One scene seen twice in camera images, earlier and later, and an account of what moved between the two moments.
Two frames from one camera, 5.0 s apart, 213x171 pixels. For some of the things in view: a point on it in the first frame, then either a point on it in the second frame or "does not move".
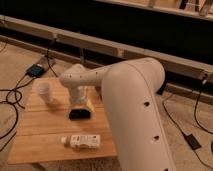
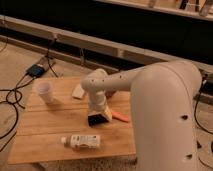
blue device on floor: (35, 70) does not move
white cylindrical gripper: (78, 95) to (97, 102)
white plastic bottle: (81, 141) does not move
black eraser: (79, 114) to (96, 119)
